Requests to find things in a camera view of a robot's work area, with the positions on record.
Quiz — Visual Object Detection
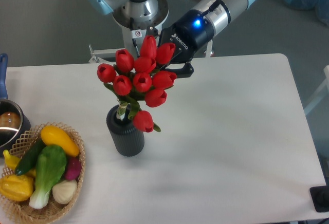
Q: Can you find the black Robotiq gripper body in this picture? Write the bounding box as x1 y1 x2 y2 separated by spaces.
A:
159 9 215 64

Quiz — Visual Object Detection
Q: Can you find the red tulip bouquet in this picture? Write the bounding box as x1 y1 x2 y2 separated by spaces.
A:
97 35 177 133

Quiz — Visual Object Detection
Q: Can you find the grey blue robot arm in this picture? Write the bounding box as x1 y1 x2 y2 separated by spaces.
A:
88 0 256 78

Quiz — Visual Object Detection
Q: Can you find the dark grey ribbed vase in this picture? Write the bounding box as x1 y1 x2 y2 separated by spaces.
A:
106 105 144 157

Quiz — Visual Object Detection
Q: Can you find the yellow squash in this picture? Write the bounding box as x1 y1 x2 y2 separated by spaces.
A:
40 125 80 157

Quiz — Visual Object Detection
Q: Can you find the magenta radish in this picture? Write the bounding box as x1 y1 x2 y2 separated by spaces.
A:
64 157 82 180

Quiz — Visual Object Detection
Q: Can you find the green bok choy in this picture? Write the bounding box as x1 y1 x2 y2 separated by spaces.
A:
29 145 67 209

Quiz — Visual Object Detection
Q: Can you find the white garlic bulb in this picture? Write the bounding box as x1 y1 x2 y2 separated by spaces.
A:
52 180 77 204

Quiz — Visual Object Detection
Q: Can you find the dark green cucumber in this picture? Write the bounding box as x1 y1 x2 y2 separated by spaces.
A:
14 138 46 176

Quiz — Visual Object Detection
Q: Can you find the black device at table edge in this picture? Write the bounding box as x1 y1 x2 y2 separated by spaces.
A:
309 185 328 213

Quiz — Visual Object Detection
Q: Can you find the small yellow gourd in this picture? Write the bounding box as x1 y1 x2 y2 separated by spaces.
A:
3 150 36 178

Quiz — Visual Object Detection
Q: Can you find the orange yellow pumpkin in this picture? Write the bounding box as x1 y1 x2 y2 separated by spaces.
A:
1 174 34 202

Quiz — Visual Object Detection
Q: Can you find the woven wicker basket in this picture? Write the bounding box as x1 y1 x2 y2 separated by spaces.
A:
1 122 85 223

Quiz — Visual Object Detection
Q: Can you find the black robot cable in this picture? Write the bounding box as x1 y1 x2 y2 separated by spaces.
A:
130 17 142 62

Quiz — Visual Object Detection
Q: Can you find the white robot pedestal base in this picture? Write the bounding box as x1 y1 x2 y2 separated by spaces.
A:
88 0 182 64

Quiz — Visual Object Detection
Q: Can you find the white frame at right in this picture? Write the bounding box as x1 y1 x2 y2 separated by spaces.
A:
304 65 328 116

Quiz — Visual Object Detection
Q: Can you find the blue handled saucepan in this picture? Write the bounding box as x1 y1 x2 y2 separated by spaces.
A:
1 53 31 157

